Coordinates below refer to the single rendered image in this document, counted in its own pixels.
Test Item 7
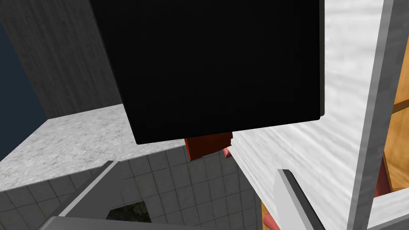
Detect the black cabinet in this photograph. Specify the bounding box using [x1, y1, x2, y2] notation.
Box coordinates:
[89, 0, 326, 146]

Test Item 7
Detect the red block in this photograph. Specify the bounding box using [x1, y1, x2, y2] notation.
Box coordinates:
[184, 131, 234, 162]

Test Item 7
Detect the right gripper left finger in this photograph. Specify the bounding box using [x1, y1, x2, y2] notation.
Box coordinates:
[47, 160, 125, 222]

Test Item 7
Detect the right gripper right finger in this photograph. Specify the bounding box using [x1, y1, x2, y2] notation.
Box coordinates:
[273, 169, 326, 230]

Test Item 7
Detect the wooden furniture with red parts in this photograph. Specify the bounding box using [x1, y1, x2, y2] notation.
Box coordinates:
[372, 38, 409, 198]

